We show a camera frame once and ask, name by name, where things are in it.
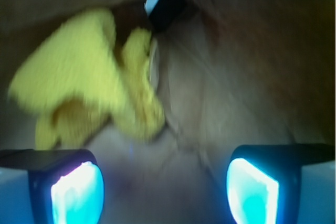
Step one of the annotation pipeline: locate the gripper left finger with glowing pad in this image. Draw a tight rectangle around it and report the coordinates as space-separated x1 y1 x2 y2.
1 149 104 223

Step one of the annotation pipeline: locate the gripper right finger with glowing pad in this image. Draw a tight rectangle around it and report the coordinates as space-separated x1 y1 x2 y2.
226 144 335 223

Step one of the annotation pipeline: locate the yellow cloth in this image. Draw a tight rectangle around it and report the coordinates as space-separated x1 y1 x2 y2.
8 8 165 150

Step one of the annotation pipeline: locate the brown paper bag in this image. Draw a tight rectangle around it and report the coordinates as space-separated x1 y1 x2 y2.
1 0 335 223

